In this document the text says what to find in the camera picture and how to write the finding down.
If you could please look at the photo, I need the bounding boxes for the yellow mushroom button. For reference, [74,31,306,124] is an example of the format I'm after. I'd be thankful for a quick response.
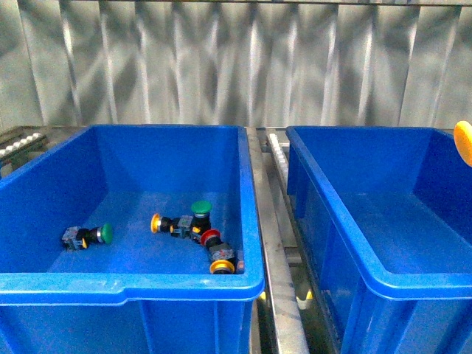
[453,120,472,167]

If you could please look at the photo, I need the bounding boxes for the blue bin with buttons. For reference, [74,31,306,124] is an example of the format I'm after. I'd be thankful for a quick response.
[1,125,264,353]

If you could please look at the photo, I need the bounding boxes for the white roller track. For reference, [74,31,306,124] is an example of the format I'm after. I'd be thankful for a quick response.
[268,133,288,184]

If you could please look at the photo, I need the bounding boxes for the upright green mushroom button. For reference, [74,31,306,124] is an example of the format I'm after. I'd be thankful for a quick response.
[191,200,212,233]

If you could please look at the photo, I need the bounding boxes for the yellow button lying sideways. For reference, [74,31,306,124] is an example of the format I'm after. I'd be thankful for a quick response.
[150,214,192,238]

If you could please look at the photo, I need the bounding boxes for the red button near corner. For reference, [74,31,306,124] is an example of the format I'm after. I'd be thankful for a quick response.
[201,229,235,263]

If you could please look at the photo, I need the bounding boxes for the yellow button at corner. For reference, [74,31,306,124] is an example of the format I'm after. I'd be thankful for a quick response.
[209,260,235,275]

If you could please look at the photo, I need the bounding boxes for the empty blue bin right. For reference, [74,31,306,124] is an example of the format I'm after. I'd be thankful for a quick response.
[287,126,471,353]

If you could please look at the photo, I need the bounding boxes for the green button lying sideways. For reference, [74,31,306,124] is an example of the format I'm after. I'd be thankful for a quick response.
[61,223,113,251]

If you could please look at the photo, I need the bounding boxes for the left roller track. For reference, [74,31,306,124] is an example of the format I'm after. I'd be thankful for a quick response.
[1,132,47,160]

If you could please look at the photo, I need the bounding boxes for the centre steel rail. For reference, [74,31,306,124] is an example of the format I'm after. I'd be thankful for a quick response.
[246,128,309,353]

